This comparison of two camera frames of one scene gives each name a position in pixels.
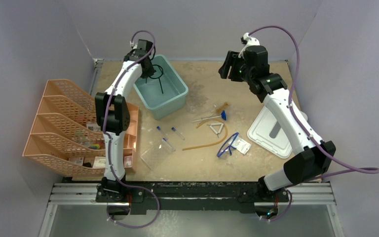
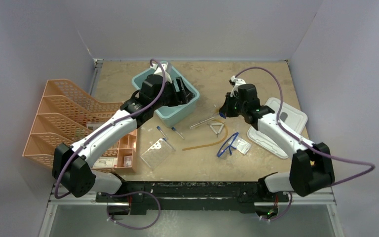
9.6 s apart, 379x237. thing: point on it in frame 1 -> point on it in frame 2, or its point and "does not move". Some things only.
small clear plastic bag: [242, 146] does not move
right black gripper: [233, 60] -> [226, 108]
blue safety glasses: [228, 145] does not move
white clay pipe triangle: [211, 126] does not move
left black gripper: [150, 72] -> [183, 97]
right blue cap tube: [174, 130] does not move
